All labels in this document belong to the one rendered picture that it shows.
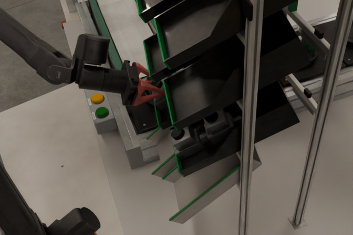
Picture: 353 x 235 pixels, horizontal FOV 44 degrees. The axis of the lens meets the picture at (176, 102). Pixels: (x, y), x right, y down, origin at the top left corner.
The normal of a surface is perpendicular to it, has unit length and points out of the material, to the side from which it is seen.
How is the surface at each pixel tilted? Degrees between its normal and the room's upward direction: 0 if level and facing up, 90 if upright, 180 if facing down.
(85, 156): 0
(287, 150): 0
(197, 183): 45
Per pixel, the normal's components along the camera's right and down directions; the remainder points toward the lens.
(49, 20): -0.07, -0.69
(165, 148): -0.76, -0.36
